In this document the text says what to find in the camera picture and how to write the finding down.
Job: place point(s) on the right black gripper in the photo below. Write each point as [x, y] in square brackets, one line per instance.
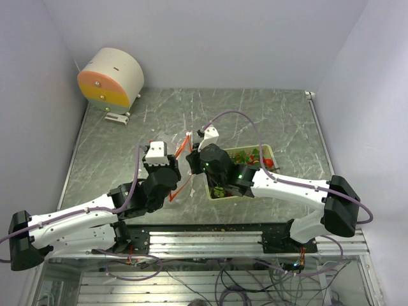
[193, 158]

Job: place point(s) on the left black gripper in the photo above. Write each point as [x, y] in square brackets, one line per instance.
[173, 164]

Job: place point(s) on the clear zip bag orange zipper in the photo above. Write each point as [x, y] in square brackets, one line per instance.
[179, 145]

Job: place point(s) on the red cherry bunch with leaves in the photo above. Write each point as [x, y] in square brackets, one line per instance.
[252, 157]

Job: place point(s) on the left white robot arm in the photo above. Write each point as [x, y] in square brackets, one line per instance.
[97, 224]

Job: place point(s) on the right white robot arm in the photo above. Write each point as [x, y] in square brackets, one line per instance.
[333, 203]

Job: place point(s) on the small green grape bunch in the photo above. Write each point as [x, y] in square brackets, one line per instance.
[218, 192]

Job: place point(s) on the cream plastic basket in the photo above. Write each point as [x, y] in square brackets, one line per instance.
[232, 152]

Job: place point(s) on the round pastel drawer cabinet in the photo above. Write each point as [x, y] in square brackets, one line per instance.
[111, 81]

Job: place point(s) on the white corner clip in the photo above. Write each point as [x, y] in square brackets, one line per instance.
[310, 94]

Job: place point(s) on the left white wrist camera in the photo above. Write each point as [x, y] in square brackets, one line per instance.
[157, 154]

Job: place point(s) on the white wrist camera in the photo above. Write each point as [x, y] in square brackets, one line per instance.
[211, 136]
[157, 154]

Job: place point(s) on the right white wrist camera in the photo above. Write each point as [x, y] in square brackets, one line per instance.
[211, 136]

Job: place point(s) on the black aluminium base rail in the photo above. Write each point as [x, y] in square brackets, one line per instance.
[168, 240]

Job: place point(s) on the small white metal bracket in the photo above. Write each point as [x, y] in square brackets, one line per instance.
[116, 118]

